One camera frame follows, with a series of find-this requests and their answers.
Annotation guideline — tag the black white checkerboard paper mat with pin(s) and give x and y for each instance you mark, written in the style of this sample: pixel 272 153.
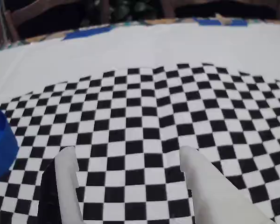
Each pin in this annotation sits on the black white checkerboard paper mat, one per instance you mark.
pixel 140 116

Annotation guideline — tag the blue tape strip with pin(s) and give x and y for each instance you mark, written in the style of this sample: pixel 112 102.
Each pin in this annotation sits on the blue tape strip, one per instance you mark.
pixel 88 33
pixel 214 22

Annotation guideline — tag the green leafy plant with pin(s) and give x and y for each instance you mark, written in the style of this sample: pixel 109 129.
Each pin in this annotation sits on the green leafy plant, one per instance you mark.
pixel 126 9

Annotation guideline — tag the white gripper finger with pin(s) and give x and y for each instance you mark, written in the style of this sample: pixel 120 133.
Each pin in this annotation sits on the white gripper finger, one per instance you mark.
pixel 212 200

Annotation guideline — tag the blue round box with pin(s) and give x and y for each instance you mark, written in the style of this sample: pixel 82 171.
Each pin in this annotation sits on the blue round box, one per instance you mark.
pixel 2 144

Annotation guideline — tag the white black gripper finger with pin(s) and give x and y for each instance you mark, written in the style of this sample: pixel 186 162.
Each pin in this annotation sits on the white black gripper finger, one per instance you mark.
pixel 65 186

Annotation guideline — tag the brown wooden chair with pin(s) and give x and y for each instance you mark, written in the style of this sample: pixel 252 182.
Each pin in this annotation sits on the brown wooden chair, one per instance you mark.
pixel 14 21
pixel 168 9

